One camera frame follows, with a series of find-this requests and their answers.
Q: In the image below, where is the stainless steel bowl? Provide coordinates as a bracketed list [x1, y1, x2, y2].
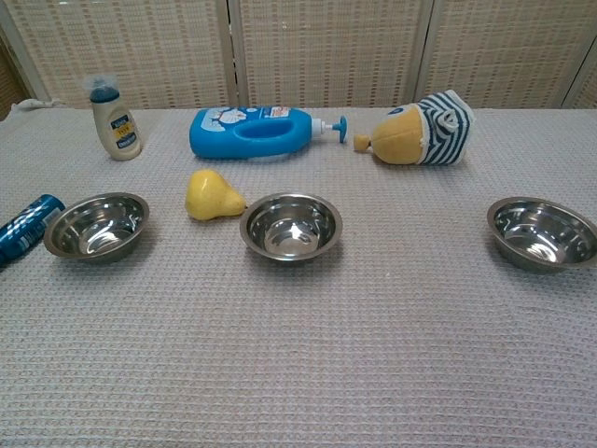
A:
[239, 193, 344, 262]
[43, 191, 151, 262]
[486, 196, 597, 275]

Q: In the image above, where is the blue drink can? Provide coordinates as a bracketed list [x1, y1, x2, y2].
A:
[0, 193, 66, 270]

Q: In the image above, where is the yellow plush toy striped hat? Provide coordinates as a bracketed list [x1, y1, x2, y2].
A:
[353, 89, 477, 167]

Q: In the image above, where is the beige woven table cloth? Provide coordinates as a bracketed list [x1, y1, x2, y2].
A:
[0, 98, 597, 448]

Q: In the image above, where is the cream squeeze bottle blue cap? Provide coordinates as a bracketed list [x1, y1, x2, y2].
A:
[83, 74, 144, 162]

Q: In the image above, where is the woven bamboo screen panel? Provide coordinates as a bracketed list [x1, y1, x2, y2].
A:
[230, 0, 433, 110]
[0, 0, 233, 111]
[562, 46, 597, 110]
[414, 0, 597, 110]
[0, 35, 30, 119]

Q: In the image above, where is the yellow pear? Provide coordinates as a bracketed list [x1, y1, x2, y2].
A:
[185, 169, 248, 220]

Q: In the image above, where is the blue detergent pump bottle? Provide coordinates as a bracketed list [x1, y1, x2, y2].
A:
[188, 105, 349, 161]

